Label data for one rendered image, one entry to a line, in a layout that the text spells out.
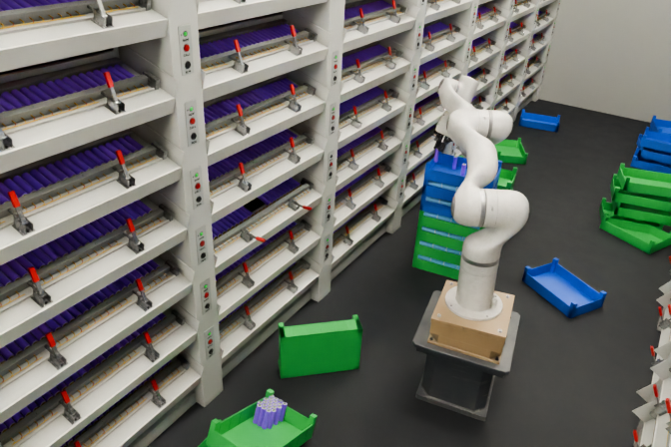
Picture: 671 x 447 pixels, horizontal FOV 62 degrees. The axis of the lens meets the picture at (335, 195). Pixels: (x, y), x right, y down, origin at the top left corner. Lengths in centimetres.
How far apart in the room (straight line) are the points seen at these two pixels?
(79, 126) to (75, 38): 19
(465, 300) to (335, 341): 51
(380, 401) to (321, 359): 26
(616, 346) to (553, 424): 56
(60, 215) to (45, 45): 38
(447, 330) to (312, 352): 52
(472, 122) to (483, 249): 47
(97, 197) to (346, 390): 117
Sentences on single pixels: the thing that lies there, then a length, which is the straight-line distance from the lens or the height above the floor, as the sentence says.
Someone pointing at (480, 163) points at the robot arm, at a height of 85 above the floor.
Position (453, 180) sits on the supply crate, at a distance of 251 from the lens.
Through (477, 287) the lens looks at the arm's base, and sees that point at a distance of 189.
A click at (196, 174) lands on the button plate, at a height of 89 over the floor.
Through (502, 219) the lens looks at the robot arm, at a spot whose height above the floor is 75.
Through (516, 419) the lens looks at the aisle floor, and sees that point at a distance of 221.
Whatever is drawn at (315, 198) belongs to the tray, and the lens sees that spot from 219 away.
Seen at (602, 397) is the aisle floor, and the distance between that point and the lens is 241.
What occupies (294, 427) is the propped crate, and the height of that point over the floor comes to 1.
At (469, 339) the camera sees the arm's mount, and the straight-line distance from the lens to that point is 192.
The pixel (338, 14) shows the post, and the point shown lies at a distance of 203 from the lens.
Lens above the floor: 159
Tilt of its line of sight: 28 degrees down
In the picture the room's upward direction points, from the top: 3 degrees clockwise
